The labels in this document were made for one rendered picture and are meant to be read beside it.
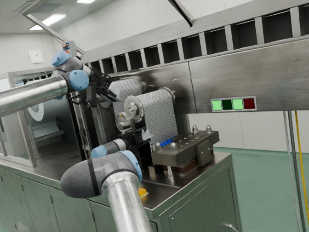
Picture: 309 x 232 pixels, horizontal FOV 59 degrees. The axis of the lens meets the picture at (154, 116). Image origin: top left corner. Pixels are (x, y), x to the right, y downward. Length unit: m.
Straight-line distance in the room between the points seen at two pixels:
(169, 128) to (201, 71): 0.36
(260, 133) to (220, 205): 2.63
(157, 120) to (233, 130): 2.86
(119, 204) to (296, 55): 0.96
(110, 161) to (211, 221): 0.80
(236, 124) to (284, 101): 2.87
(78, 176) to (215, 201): 0.86
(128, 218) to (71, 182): 0.24
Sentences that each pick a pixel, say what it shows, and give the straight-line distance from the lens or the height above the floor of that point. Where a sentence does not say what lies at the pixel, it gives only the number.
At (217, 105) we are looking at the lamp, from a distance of 1.51.
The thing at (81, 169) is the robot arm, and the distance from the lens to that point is 0.86.
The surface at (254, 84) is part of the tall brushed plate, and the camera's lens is 1.41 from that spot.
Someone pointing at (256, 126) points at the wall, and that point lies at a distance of 4.09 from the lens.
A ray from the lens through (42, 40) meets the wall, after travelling 7.47.
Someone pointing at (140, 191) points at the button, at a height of 0.92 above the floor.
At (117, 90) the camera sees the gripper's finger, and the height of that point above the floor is 1.37.
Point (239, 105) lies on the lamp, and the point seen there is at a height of 1.18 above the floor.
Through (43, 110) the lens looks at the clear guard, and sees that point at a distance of 2.25.
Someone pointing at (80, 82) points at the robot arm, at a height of 1.44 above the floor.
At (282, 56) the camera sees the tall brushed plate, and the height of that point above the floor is 1.39.
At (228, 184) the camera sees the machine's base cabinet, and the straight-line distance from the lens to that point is 1.61.
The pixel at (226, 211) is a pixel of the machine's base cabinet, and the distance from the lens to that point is 1.63.
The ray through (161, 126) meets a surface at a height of 1.12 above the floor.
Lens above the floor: 1.43
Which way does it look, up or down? 9 degrees down
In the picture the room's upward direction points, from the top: 11 degrees counter-clockwise
